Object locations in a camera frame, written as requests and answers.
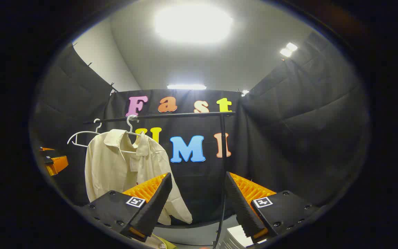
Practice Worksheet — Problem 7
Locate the yellow-green laundry hamper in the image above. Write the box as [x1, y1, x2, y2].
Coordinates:
[151, 233, 178, 249]

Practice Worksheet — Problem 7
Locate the cream button shirt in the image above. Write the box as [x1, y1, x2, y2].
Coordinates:
[84, 129, 193, 226]

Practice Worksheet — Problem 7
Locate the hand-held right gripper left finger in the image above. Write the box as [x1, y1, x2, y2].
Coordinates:
[80, 172, 173, 242]

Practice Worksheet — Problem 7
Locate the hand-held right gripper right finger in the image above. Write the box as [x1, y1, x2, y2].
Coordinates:
[224, 172, 320, 244]

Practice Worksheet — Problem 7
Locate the ceiling strip light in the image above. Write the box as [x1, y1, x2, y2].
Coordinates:
[167, 84, 207, 90]

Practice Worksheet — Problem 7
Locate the black backdrop cloth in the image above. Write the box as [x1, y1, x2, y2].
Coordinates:
[30, 31, 372, 229]

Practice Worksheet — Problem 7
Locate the white plastic hanger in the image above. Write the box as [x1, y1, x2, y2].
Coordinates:
[120, 115, 148, 154]
[67, 119, 103, 148]

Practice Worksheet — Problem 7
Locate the black clothes rail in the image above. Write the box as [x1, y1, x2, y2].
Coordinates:
[83, 111, 237, 249]

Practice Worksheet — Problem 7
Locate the square ceiling light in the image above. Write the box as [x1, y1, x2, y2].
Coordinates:
[279, 42, 298, 57]

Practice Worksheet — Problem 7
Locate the large ceiling panel light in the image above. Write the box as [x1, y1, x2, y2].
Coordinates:
[154, 5, 234, 44]

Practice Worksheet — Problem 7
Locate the white slatted object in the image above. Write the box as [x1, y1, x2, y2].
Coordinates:
[220, 225, 255, 249]

